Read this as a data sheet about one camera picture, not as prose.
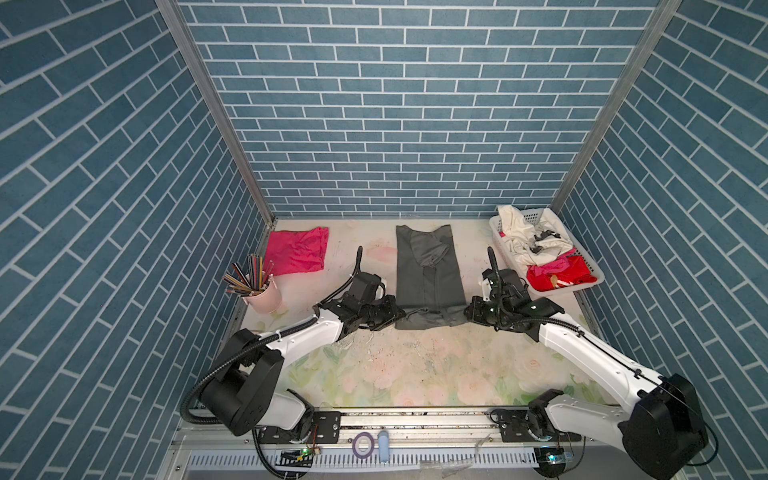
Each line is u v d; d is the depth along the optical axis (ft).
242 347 1.45
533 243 3.37
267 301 3.01
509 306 2.07
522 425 2.42
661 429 1.28
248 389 1.39
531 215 3.66
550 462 2.30
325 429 2.42
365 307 2.34
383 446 2.27
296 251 3.46
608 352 1.56
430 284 3.34
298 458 2.33
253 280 2.99
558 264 3.14
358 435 2.38
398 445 2.38
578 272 3.13
